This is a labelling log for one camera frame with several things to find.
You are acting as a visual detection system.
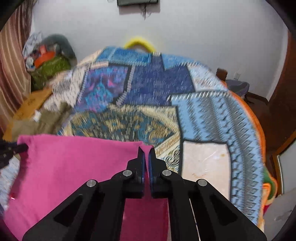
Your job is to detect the white appliance box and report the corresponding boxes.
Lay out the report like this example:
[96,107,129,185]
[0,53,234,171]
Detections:
[263,188,295,240]

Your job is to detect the pink pants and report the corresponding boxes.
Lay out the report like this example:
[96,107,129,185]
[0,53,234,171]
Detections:
[4,135,168,240]

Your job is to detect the dark wall-mounted television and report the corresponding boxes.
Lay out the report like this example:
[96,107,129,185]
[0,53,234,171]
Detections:
[117,0,159,6]

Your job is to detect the dark chair with clothes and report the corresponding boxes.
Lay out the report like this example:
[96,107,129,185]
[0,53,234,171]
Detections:
[216,68,249,99]

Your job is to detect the brown perforated wooden board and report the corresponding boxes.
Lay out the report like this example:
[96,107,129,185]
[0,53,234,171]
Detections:
[3,87,52,141]

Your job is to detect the blue patchwork bed cover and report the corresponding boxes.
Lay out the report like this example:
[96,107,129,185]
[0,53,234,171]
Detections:
[43,47,264,225]

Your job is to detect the orange blanket under cover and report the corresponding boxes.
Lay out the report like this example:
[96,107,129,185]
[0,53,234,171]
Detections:
[235,92,278,231]

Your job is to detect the brown wooden door frame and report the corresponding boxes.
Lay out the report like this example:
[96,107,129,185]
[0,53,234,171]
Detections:
[265,29,296,197]

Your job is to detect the olive green folded garment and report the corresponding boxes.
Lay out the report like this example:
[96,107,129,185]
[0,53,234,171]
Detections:
[11,102,72,141]

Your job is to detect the striped brown curtain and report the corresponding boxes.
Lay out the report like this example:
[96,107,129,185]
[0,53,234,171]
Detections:
[1,1,33,136]

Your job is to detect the yellow curved headboard object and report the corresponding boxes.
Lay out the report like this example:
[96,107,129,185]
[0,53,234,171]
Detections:
[124,36,156,53]

